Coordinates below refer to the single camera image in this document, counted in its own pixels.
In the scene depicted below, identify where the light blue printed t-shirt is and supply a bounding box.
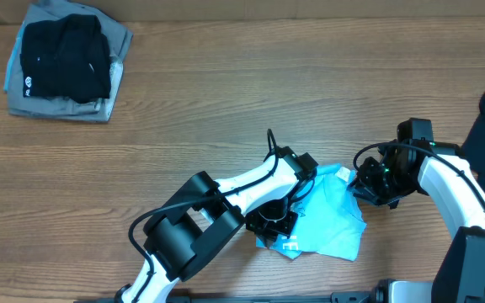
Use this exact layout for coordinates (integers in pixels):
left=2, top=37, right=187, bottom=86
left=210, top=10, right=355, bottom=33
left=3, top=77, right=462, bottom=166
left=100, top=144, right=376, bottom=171
left=256, top=163, right=366, bottom=261

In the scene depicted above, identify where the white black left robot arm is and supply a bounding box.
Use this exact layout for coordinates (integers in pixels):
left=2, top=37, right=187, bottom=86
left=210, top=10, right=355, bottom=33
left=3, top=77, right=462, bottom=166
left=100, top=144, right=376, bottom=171
left=115, top=147, right=317, bottom=303

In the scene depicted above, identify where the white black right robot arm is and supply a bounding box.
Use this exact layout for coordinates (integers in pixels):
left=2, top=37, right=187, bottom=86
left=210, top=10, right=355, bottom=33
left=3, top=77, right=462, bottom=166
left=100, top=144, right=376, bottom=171
left=349, top=118, right=485, bottom=302

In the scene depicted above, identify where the grey folded garment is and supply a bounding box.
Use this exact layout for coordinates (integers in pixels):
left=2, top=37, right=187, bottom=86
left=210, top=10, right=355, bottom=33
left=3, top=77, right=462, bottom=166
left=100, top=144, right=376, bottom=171
left=4, top=0, right=133, bottom=123

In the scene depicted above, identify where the black folded garment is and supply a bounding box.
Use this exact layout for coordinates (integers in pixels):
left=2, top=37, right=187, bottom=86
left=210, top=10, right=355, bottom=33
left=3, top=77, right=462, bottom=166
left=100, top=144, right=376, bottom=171
left=20, top=13, right=111, bottom=104

